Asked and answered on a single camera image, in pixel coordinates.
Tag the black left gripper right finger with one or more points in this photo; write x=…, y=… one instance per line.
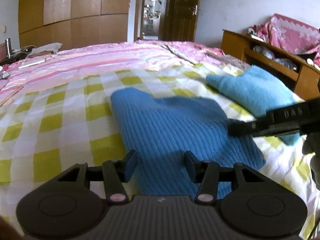
x=206, y=174

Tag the pink striped quilt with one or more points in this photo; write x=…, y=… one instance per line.
x=51, y=70

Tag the folded light blue towel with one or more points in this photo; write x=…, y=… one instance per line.
x=257, y=91

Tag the checkered green white bedsheet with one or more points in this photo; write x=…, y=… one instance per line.
x=46, y=132

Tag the blue knit patterned sweater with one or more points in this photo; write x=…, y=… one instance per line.
x=161, y=130

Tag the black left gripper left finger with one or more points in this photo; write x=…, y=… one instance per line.
x=117, y=172

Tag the steel thermos cup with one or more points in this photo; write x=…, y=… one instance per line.
x=8, y=49

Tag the white cloth on nightstand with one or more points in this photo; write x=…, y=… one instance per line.
x=48, y=48

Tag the grey gloved right hand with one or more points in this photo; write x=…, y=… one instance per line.
x=312, y=145

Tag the wooden wardrobe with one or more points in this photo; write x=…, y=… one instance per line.
x=73, y=23

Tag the dark wooden door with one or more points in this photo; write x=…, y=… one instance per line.
x=178, y=20

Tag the pink floral fabric bundle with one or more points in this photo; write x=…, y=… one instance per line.
x=290, y=35

